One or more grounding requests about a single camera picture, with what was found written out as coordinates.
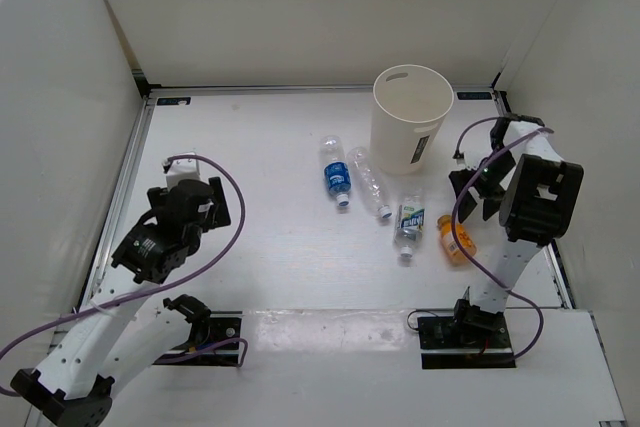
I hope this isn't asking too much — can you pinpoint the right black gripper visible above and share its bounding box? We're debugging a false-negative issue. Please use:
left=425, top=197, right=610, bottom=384
left=448, top=145, right=517, bottom=224

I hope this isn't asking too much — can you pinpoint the orange juice bottle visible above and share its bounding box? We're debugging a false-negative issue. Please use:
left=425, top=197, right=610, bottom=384
left=437, top=215, right=477, bottom=266

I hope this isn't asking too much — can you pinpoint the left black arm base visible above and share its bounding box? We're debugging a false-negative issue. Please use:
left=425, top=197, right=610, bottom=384
left=154, top=311, right=243, bottom=367

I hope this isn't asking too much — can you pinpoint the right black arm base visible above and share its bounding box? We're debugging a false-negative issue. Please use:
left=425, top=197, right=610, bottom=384
left=406, top=309, right=516, bottom=370

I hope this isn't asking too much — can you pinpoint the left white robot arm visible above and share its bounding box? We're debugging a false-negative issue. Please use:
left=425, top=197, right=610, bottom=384
left=11, top=177, right=231, bottom=426

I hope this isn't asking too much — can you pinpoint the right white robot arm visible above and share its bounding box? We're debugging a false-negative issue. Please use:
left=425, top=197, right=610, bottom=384
left=449, top=114, right=584, bottom=347

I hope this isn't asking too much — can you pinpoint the cream plastic bin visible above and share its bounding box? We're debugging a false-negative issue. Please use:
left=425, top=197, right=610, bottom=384
left=369, top=64, right=454, bottom=175

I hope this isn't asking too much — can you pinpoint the green blue label bottle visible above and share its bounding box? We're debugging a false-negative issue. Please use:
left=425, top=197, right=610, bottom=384
left=394, top=192, right=425, bottom=261

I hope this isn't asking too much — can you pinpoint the clear crumpled plastic bottle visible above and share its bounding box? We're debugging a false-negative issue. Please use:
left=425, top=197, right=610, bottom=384
left=347, top=147, right=392, bottom=221

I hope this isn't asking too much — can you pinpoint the blue label water bottle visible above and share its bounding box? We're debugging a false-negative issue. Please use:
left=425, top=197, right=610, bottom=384
left=319, top=135, right=351, bottom=208

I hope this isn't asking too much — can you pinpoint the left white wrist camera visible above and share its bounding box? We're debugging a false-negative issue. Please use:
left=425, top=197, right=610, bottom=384
left=162, top=152, right=201, bottom=190

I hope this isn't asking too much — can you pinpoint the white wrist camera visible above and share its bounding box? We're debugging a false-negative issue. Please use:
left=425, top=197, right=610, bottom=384
left=162, top=152, right=201, bottom=190
left=453, top=149, right=481, bottom=170

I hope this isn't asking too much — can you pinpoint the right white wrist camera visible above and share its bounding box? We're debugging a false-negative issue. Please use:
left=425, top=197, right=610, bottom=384
left=453, top=149, right=481, bottom=170

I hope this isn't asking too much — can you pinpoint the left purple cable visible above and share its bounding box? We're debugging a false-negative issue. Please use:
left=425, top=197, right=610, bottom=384
left=0, top=155, right=247, bottom=396

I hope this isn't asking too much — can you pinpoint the purple cable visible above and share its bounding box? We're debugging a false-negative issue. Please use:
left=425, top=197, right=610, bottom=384
left=0, top=155, right=247, bottom=396
left=451, top=117, right=547, bottom=361

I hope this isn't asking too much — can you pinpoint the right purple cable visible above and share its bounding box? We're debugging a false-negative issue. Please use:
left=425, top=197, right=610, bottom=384
left=451, top=117, right=547, bottom=361

